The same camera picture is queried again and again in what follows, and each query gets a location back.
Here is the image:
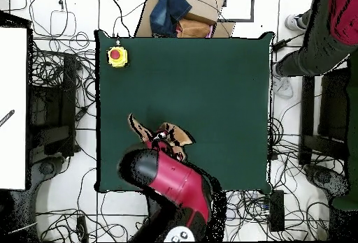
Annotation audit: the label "tan terry towel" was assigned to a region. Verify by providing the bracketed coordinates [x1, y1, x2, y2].
[127, 112, 196, 163]

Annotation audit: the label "white flat panel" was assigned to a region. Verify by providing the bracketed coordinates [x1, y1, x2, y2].
[0, 27, 28, 191]

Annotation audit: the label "black flat bar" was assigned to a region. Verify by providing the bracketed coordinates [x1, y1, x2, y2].
[298, 75, 316, 168]

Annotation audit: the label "black flat board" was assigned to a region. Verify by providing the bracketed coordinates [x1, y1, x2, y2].
[317, 71, 351, 144]

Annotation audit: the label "yellow emergency stop button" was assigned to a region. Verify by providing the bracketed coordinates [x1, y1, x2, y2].
[106, 46, 129, 68]

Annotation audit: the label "grey floor stand base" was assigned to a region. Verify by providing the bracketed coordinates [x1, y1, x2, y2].
[29, 155, 69, 197]

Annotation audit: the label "small black power strip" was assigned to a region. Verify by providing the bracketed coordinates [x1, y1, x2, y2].
[76, 215, 90, 243]

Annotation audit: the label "folded orange cloth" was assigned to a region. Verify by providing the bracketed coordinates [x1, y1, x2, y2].
[176, 18, 214, 39]

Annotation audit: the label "blue jeans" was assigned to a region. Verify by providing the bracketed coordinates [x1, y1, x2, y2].
[149, 0, 193, 38]

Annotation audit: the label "brown cardboard box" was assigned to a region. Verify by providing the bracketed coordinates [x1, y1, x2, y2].
[134, 0, 236, 39]

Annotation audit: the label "black ribbed rod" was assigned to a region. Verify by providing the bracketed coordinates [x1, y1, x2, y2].
[0, 109, 15, 128]

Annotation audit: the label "black floor stand base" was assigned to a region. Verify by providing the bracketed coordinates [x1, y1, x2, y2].
[303, 163, 351, 200]

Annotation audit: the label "person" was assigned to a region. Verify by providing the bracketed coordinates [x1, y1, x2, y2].
[270, 0, 358, 100]

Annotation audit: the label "black floor cable tangle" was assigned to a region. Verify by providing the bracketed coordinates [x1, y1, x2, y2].
[29, 31, 98, 135]
[223, 115, 349, 242]
[35, 192, 150, 243]

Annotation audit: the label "black power adapter with cable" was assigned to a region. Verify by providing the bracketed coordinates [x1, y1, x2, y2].
[271, 31, 307, 52]

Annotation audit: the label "black square frame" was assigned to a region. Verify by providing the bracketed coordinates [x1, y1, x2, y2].
[213, 0, 255, 23]

